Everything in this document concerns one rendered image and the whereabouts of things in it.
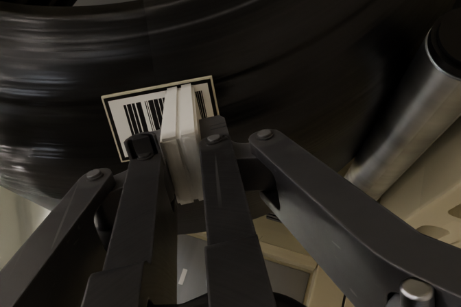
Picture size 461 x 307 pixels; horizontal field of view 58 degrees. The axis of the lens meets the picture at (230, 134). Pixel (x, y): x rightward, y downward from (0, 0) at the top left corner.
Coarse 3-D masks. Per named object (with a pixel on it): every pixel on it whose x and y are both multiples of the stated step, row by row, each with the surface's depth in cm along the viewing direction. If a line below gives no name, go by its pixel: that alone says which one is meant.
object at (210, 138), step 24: (216, 144) 15; (216, 168) 13; (216, 192) 12; (240, 192) 12; (216, 216) 11; (240, 216) 11; (216, 240) 10; (240, 240) 9; (216, 264) 9; (240, 264) 8; (264, 264) 8; (216, 288) 8; (240, 288) 8; (264, 288) 8
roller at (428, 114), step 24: (456, 24) 23; (432, 48) 23; (456, 48) 22; (408, 72) 26; (432, 72) 23; (456, 72) 22; (408, 96) 27; (432, 96) 25; (456, 96) 24; (384, 120) 32; (408, 120) 28; (432, 120) 27; (384, 144) 33; (408, 144) 31; (360, 168) 40; (384, 168) 36; (408, 168) 37; (384, 192) 43
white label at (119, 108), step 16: (192, 80) 22; (208, 80) 22; (112, 96) 22; (128, 96) 22; (144, 96) 22; (160, 96) 22; (208, 96) 22; (112, 112) 22; (128, 112) 22; (144, 112) 22; (160, 112) 23; (208, 112) 23; (112, 128) 23; (128, 128) 23; (144, 128) 23; (160, 128) 23; (128, 160) 24
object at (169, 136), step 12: (168, 96) 21; (168, 108) 19; (168, 120) 18; (168, 132) 16; (168, 144) 16; (168, 156) 16; (180, 156) 16; (168, 168) 16; (180, 168) 16; (180, 180) 16; (180, 192) 17; (192, 192) 17
